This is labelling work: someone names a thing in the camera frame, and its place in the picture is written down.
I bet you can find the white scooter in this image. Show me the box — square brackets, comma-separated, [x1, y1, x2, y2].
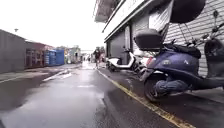
[106, 48, 140, 73]

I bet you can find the person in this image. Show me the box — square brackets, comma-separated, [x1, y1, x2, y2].
[92, 46, 102, 70]

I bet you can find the grey building with shutters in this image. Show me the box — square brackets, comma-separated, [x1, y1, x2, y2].
[93, 0, 224, 78]

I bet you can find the blue container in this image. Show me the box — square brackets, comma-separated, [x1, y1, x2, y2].
[44, 49, 66, 67]

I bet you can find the wet grey asphalt road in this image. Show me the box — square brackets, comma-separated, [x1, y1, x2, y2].
[0, 61, 224, 128]

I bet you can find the blue scooter with top box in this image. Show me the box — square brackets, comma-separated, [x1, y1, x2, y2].
[133, 9, 224, 104]

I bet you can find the red container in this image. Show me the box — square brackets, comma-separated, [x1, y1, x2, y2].
[24, 40, 54, 70]

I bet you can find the grey wall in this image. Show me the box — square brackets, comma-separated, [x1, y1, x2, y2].
[0, 28, 28, 75]

